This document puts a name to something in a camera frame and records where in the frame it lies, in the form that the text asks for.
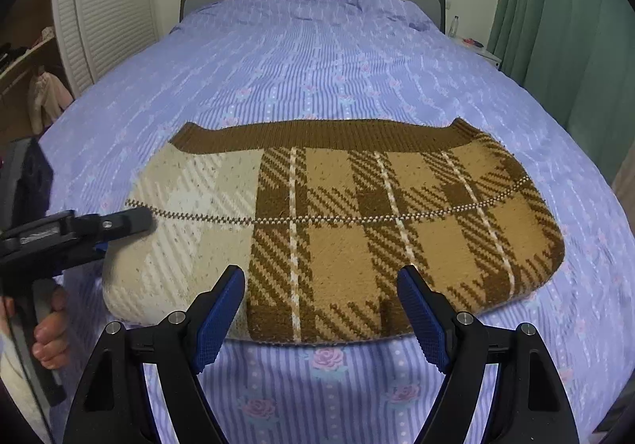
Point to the pile of dark shelf clothes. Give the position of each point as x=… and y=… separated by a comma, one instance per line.
x=15, y=58

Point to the green curtain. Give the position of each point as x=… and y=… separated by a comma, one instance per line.
x=560, y=27

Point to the pink hanging garment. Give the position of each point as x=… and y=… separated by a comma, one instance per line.
x=47, y=99

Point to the brown plaid knit sweater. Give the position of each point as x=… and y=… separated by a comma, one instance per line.
x=347, y=235

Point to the person's left hand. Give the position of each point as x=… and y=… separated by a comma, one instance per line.
x=52, y=335

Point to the small red item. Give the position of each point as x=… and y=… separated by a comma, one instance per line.
x=471, y=43

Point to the white nightstand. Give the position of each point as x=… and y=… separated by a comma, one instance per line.
x=483, y=54

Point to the white louvered wardrobe door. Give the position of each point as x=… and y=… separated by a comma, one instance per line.
x=109, y=2

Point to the clear plastic bottle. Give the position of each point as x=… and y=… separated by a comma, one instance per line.
x=454, y=27

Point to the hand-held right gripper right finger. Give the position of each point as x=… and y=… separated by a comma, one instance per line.
x=424, y=320

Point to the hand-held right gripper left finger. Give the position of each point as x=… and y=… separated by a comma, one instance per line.
x=218, y=320

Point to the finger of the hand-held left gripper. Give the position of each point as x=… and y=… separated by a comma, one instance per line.
x=119, y=221

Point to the bed with purple floral sheet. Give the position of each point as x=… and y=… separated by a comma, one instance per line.
x=322, y=76

